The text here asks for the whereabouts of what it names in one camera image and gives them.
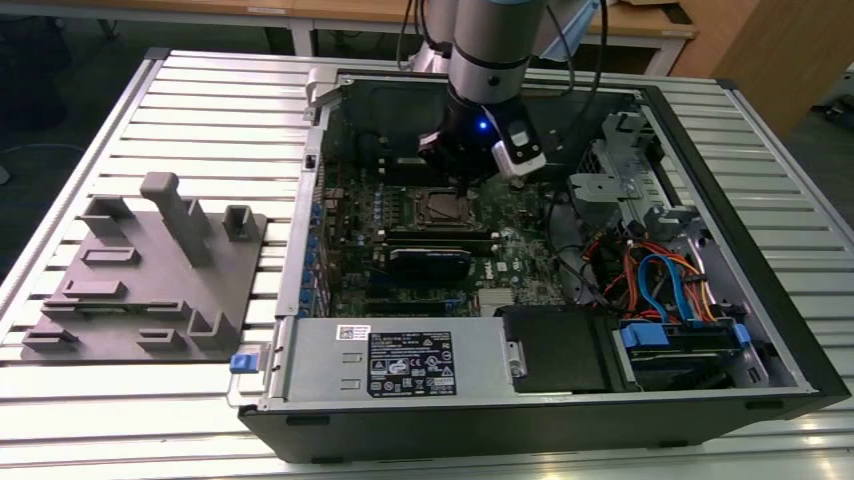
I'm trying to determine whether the silver CPU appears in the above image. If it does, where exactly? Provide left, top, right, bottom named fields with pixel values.
left=430, top=193, right=470, bottom=222

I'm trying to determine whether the metal socket cover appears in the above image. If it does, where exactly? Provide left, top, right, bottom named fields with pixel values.
left=414, top=188, right=486, bottom=231

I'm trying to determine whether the CPU socket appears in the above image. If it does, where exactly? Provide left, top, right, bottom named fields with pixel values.
left=411, top=186, right=487, bottom=233

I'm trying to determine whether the long black expansion slot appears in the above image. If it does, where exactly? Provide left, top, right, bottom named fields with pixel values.
left=365, top=298, right=457, bottom=318

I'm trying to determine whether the metal drive cage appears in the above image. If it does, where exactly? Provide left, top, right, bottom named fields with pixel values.
left=565, top=112, right=710, bottom=241

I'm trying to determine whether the green motherboard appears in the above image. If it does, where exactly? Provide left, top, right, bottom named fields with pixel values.
left=318, top=162, right=593, bottom=320

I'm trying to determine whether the black graphics card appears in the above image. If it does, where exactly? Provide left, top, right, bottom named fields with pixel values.
left=385, top=244, right=477, bottom=285

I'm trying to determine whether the grey case latch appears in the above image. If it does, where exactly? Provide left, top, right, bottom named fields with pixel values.
left=305, top=67, right=343, bottom=121

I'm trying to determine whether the wooden desk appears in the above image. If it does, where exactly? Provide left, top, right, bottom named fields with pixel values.
left=0, top=0, right=299, bottom=56
left=263, top=0, right=701, bottom=77

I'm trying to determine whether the hard disk in blue carrier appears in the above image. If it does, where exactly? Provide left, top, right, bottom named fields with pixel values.
left=617, top=319, right=756, bottom=392

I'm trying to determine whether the grey power supply unit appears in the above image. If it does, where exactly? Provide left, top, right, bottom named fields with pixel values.
left=262, top=316, right=530, bottom=403

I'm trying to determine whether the wooden cabinet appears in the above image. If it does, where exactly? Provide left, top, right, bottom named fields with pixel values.
left=686, top=0, right=854, bottom=136

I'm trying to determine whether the dark floor equipment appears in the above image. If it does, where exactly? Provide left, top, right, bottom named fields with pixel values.
left=810, top=69, right=854, bottom=122

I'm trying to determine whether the grey parts rack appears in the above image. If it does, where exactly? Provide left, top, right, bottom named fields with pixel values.
left=19, top=171, right=271, bottom=365

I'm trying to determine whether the black PC case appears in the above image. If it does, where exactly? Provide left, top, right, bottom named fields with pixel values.
left=237, top=66, right=850, bottom=465

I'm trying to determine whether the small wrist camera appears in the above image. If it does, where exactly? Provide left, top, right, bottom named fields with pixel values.
left=417, top=131, right=447, bottom=162

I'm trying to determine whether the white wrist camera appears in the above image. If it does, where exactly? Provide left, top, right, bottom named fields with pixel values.
left=491, top=117, right=549, bottom=180

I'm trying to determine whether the black power wire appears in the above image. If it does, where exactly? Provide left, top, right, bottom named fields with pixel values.
left=545, top=197, right=606, bottom=307

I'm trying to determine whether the black camera cable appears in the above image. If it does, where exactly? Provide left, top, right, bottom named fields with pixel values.
left=551, top=0, right=610, bottom=147
left=394, top=0, right=433, bottom=71

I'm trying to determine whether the blue data wire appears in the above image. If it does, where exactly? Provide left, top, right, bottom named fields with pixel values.
left=657, top=254, right=701, bottom=329
left=635, top=254, right=676, bottom=316

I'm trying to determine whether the orange power wire bundle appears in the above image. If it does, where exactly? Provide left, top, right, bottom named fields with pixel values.
left=579, top=238, right=733, bottom=326

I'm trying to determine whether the blue floor cable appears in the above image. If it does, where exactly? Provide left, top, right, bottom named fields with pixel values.
left=0, top=141, right=82, bottom=157

